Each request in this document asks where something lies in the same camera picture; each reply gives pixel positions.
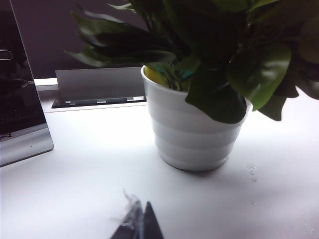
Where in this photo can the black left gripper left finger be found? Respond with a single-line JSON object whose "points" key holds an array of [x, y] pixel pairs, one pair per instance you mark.
{"points": [[133, 224]]}

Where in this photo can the yellow inner plant pot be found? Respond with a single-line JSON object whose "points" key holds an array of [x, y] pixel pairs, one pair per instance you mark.
{"points": [[154, 76]]}

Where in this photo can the green leafy plant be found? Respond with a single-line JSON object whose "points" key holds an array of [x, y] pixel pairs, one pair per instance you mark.
{"points": [[211, 37]]}

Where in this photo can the dark desk partition panel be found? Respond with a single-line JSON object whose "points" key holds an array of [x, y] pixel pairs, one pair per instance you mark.
{"points": [[49, 37]]}

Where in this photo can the teal plant tag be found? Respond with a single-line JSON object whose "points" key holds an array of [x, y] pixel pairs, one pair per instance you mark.
{"points": [[187, 74]]}

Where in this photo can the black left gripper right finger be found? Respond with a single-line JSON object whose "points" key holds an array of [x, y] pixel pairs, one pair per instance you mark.
{"points": [[150, 224]]}

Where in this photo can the white ribbed plant pot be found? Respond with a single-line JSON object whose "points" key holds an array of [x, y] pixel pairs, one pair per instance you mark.
{"points": [[194, 144]]}

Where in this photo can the silver black computer monitor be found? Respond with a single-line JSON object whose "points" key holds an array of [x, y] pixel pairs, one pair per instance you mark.
{"points": [[20, 99]]}

